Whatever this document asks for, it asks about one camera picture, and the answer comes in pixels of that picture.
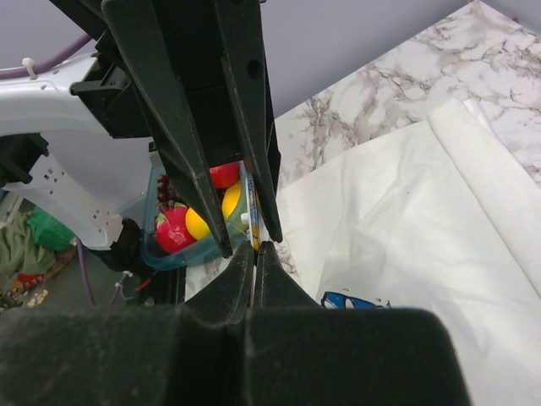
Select red apple upper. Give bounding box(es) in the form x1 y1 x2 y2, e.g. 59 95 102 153
210 162 240 189

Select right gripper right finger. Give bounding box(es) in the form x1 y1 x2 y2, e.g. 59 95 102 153
243 242 471 405

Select red apple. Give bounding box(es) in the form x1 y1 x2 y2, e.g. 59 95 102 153
210 162 240 189
155 202 196 254

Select red apple lower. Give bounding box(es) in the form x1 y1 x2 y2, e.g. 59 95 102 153
155 202 196 254

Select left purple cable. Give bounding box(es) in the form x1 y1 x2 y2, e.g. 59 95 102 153
0 33 136 308

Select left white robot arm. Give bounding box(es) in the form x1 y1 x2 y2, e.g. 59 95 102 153
1 1 282 274

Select round brooch irises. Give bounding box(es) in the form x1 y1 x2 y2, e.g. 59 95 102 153
245 173 261 252

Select yellow lemon right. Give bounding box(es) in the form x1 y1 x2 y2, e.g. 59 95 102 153
185 208 210 240

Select teal plastic fruit bowl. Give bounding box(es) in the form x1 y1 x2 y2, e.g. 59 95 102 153
140 162 248 271

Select yellow lemon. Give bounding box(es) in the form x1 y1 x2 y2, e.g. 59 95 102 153
221 180 243 219
185 208 210 240

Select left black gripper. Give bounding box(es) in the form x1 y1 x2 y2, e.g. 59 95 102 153
54 1 283 258

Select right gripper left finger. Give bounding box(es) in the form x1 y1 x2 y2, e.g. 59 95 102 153
1 243 254 405

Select green cloth on floor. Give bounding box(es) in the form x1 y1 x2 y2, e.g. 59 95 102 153
1 207 75 277

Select white printed t-shirt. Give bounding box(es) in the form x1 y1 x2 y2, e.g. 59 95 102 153
277 100 540 405

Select yellow lemon left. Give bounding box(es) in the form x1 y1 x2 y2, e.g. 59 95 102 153
221 180 243 219

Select dark purple grapes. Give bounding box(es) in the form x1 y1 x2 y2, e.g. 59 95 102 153
156 174 178 211

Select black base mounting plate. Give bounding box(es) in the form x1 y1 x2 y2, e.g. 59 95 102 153
134 266 187 306

